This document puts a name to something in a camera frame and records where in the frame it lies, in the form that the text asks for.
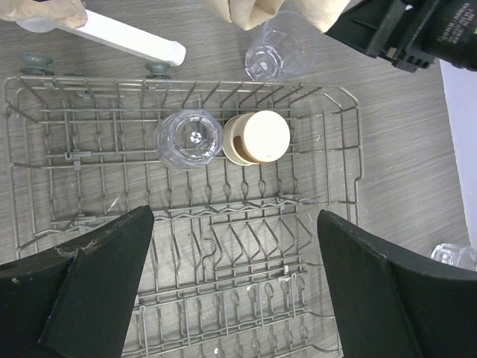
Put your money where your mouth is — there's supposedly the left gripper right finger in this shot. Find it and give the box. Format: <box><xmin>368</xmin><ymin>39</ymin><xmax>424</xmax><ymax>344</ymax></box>
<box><xmin>317</xmin><ymin>210</ymin><xmax>476</xmax><ymax>357</ymax></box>

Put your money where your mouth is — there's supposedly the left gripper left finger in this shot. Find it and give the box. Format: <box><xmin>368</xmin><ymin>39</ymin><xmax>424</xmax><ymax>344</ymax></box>
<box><xmin>1</xmin><ymin>206</ymin><xmax>154</xmax><ymax>357</ymax></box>

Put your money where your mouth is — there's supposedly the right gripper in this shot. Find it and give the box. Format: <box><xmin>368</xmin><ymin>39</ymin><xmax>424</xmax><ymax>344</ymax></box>
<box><xmin>325</xmin><ymin>0</ymin><xmax>476</xmax><ymax>72</ymax></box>

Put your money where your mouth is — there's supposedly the beige brown travel cup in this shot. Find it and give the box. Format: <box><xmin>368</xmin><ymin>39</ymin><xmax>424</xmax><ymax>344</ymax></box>
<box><xmin>222</xmin><ymin>110</ymin><xmax>291</xmax><ymax>166</ymax></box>

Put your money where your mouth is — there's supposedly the clear tumbler from corner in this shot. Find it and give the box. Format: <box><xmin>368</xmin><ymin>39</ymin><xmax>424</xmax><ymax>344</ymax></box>
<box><xmin>154</xmin><ymin>109</ymin><xmax>223</xmax><ymax>170</ymax></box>

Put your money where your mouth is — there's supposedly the clear cup behind rack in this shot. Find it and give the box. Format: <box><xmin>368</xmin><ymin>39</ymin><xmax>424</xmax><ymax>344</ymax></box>
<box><xmin>244</xmin><ymin>10</ymin><xmax>321</xmax><ymax>82</ymax></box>

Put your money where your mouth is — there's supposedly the clear cup front of rack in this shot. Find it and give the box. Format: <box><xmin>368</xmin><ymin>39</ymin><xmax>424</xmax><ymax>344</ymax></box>
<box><xmin>431</xmin><ymin>243</ymin><xmax>476</xmax><ymax>271</ymax></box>

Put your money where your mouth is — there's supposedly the beige cloth garment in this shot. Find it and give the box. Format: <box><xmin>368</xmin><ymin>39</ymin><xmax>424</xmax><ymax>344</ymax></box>
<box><xmin>1</xmin><ymin>0</ymin><xmax>350</xmax><ymax>33</ymax></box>

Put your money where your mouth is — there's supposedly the grey wire dish rack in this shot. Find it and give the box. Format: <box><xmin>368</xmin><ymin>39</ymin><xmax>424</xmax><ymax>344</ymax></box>
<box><xmin>1</xmin><ymin>75</ymin><xmax>364</xmax><ymax>357</ymax></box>

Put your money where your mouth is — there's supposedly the metal garment rail stand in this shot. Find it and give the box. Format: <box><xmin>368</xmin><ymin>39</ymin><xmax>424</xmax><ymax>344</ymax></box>
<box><xmin>16</xmin><ymin>10</ymin><xmax>186</xmax><ymax>66</ymax></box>

